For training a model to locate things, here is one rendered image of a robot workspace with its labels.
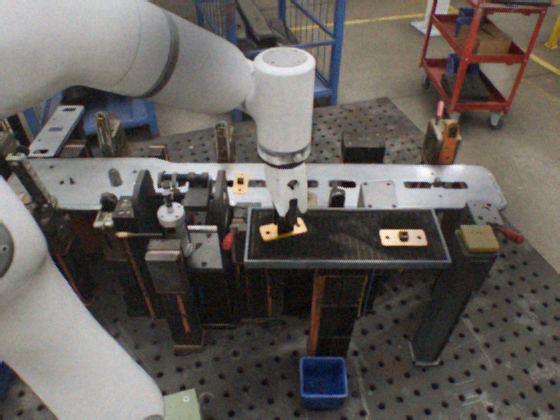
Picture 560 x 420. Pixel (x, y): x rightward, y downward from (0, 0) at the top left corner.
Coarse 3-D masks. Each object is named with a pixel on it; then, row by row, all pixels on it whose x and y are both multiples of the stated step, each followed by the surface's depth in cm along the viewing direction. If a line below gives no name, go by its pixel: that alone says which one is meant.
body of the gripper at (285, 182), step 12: (276, 168) 67; (288, 168) 67; (300, 168) 67; (276, 180) 69; (288, 180) 68; (300, 180) 68; (276, 192) 71; (288, 192) 69; (300, 192) 70; (276, 204) 73; (288, 204) 71; (300, 204) 71
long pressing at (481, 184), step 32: (32, 160) 124; (64, 160) 124; (96, 160) 124; (128, 160) 124; (160, 160) 124; (64, 192) 114; (96, 192) 114; (128, 192) 114; (256, 192) 114; (320, 192) 114; (352, 192) 114; (416, 192) 114; (448, 192) 114; (480, 192) 114
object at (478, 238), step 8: (464, 232) 82; (472, 232) 82; (480, 232) 82; (488, 232) 82; (464, 240) 81; (472, 240) 80; (480, 240) 80; (488, 240) 80; (472, 248) 79; (480, 248) 79; (488, 248) 79; (496, 248) 79
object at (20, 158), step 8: (24, 152) 93; (8, 160) 90; (16, 160) 90; (24, 160) 91; (16, 168) 90; (24, 168) 92; (32, 168) 94; (24, 176) 94; (32, 176) 94; (24, 184) 96; (32, 184) 96; (40, 184) 98; (32, 192) 98; (40, 192) 98; (48, 192) 101; (48, 200) 101; (40, 208) 103
